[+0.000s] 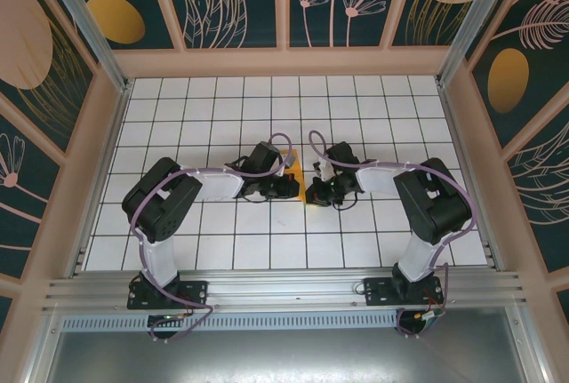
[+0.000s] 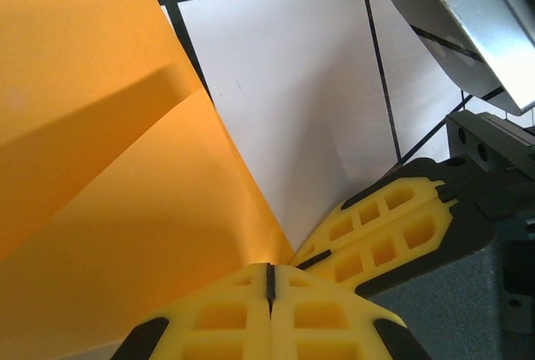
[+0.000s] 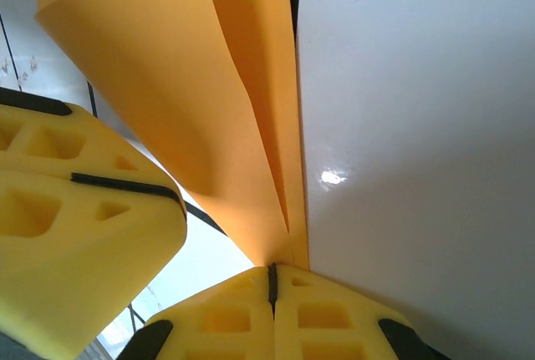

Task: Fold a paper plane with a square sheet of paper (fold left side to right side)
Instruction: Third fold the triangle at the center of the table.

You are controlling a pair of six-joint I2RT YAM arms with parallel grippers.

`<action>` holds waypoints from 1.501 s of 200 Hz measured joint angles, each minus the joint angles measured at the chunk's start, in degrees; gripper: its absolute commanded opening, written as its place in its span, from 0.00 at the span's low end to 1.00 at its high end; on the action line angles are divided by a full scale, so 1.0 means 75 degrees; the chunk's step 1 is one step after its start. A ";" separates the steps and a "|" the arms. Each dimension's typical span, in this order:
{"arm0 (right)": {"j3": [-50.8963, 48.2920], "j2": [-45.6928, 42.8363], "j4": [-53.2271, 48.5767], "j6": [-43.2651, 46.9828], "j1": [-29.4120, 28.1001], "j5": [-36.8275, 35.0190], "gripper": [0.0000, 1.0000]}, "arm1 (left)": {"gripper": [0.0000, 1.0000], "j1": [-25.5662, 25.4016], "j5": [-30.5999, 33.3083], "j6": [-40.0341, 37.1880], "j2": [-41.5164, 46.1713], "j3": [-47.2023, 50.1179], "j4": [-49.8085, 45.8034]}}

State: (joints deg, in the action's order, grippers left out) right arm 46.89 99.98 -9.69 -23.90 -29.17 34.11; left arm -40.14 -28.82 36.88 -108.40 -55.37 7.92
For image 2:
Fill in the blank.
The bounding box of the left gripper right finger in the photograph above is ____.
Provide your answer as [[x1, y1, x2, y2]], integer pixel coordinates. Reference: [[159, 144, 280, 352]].
[[268, 263, 431, 360]]

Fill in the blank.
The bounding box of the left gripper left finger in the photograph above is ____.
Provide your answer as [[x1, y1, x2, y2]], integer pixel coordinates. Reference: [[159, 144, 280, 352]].
[[110, 262, 273, 360]]

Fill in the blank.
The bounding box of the orange square paper sheet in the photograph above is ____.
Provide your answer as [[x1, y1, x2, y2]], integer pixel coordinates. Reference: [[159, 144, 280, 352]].
[[0, 0, 296, 360]]

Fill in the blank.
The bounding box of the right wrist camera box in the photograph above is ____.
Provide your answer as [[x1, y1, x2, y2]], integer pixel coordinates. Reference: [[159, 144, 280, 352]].
[[388, 0, 535, 117]]

